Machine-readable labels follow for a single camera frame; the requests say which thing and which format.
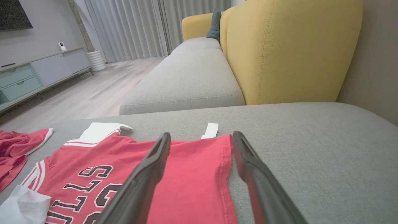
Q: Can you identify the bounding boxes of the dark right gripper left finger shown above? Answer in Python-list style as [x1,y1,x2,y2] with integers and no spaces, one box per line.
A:
[95,132,172,224]

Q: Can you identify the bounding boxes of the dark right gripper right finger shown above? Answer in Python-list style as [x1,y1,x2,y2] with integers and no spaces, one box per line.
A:
[232,131,308,224]

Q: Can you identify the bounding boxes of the red jersey with white sleeves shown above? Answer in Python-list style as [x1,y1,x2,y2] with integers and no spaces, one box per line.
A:
[0,122,238,224]

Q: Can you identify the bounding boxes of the red shorts with white trim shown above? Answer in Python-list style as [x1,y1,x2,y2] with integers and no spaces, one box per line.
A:
[0,128,53,192]

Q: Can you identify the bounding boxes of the grey sofa seat cushion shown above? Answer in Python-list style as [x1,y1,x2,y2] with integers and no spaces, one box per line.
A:
[120,48,246,116]
[169,37,222,57]

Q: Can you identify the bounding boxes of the white ribbed cylindrical appliance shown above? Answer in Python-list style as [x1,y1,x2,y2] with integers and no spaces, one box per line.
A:
[87,50,107,72]

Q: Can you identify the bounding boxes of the pale green television cabinet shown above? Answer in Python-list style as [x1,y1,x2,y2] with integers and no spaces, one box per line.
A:
[0,47,94,114]

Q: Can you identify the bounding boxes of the yellow sofa backrest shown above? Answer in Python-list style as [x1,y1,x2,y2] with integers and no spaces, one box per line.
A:
[220,0,363,105]

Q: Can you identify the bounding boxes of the grey curtain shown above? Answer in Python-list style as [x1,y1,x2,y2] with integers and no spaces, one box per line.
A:
[159,0,232,54]
[81,0,168,63]

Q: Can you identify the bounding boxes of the brown wooden pole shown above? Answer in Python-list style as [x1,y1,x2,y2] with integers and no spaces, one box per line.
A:
[68,0,95,53]

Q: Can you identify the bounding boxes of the yellow sofa armrest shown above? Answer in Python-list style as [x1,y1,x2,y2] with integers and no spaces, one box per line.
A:
[182,12,223,41]

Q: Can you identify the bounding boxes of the teal throw pillow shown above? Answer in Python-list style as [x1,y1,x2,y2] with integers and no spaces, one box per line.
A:
[206,8,222,41]

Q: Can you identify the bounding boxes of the black television screen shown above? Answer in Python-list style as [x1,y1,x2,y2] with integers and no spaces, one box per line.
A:
[0,0,33,31]

